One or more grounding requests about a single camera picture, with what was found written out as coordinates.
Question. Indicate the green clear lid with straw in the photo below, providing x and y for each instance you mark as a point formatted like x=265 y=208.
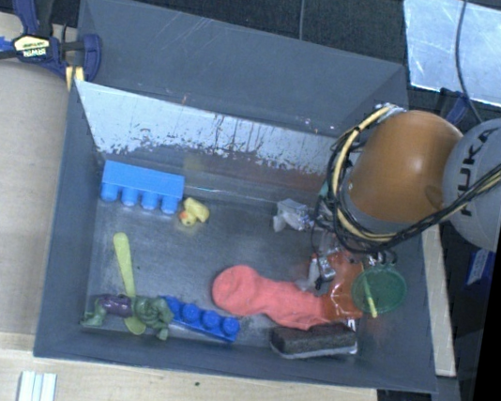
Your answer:
x=383 y=290

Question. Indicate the clear crumpled plastic piece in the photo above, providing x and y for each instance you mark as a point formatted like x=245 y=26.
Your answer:
x=293 y=216

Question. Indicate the light blue studded toy block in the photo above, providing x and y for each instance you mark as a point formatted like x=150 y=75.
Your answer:
x=141 y=183

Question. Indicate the black board eraser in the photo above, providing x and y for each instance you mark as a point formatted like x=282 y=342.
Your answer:
x=315 y=341

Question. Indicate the green toy figure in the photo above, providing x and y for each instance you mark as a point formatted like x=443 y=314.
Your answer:
x=150 y=313

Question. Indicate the yellow rubber duck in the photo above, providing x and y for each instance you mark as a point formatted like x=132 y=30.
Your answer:
x=195 y=211

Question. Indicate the salmon pink cloth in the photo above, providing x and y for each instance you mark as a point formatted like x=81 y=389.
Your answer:
x=263 y=297

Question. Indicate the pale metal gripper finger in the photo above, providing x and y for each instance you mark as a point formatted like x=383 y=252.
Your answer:
x=313 y=274
x=327 y=272

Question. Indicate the orange clear plastic packet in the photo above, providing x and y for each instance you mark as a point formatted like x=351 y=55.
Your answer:
x=342 y=300

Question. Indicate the yellow-green plastic spoon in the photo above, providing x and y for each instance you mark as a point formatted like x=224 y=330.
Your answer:
x=124 y=264

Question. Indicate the dark blue studded flat block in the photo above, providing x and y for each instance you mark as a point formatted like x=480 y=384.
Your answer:
x=206 y=321

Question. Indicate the grey metal bin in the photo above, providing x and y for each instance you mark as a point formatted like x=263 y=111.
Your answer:
x=205 y=244

